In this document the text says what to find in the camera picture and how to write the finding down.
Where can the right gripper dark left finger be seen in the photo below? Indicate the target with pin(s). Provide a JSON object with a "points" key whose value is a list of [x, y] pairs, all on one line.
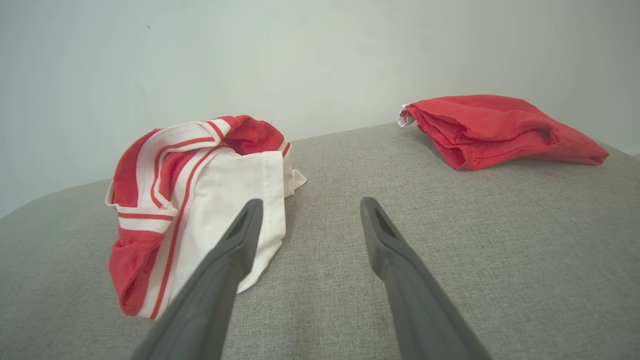
{"points": [[210, 300]]}

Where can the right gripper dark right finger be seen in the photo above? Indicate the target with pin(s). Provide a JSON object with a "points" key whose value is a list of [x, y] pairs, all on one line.
{"points": [[420, 310]]}

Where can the red jersey with white sleeves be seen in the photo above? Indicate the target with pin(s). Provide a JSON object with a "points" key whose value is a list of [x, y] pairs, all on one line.
{"points": [[225, 200]]}

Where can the red shorts with white stripes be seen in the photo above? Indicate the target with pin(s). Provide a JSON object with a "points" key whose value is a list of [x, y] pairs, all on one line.
{"points": [[490, 125]]}

